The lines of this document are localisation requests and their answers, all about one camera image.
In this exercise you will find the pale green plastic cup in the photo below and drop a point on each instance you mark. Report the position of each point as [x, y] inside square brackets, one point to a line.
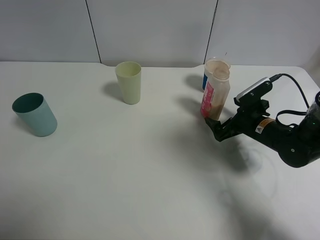
[128, 75]

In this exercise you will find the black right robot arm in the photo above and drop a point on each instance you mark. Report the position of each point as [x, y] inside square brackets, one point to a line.
[297, 145]

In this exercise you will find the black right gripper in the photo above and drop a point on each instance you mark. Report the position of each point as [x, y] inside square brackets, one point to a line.
[245, 121]

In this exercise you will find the clear plastic drink bottle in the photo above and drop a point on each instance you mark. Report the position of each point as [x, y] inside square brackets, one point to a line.
[215, 93]

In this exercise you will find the blue white paper cup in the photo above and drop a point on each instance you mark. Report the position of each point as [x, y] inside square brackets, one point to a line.
[209, 67]

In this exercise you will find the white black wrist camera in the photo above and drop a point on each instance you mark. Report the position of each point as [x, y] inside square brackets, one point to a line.
[253, 94]

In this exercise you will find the teal plastic cup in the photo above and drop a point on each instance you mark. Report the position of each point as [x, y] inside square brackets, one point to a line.
[35, 112]

